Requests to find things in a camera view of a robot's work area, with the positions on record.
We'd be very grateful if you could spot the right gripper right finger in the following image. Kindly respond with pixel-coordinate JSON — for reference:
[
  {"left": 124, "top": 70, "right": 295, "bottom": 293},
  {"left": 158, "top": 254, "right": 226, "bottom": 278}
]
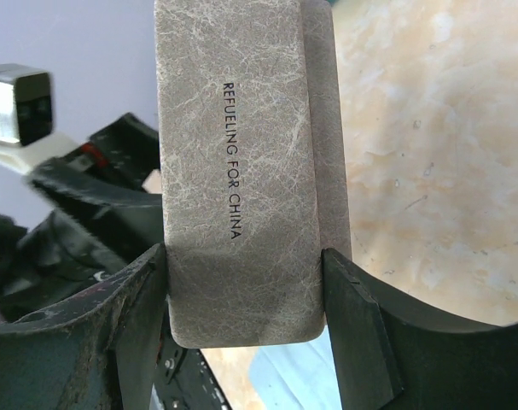
[{"left": 322, "top": 249, "right": 518, "bottom": 409}]

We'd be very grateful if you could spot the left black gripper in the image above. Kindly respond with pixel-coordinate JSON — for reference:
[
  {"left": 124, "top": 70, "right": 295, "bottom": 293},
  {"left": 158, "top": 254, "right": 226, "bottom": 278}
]
[{"left": 0, "top": 113, "right": 163, "bottom": 316}]

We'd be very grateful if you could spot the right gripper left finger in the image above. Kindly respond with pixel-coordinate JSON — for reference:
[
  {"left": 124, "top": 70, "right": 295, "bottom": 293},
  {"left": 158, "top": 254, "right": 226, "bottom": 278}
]
[{"left": 0, "top": 244, "right": 167, "bottom": 409}]

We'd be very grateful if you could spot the grey glasses case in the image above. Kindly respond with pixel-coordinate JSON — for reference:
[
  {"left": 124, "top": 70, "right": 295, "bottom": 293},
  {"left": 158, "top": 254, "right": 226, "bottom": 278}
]
[{"left": 154, "top": 1, "right": 351, "bottom": 348}]

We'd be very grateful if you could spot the light blue cleaning cloth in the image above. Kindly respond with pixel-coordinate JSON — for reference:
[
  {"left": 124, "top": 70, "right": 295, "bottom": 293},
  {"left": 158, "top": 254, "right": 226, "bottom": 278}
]
[{"left": 249, "top": 331, "right": 342, "bottom": 410}]

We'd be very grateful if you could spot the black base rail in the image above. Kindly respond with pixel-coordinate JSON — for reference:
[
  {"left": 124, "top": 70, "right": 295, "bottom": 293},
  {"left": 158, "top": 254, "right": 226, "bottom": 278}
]
[{"left": 149, "top": 339, "right": 232, "bottom": 410}]

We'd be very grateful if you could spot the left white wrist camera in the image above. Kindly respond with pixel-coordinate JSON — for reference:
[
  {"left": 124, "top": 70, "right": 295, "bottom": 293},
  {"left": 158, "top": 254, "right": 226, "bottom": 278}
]
[{"left": 0, "top": 63, "right": 78, "bottom": 175}]

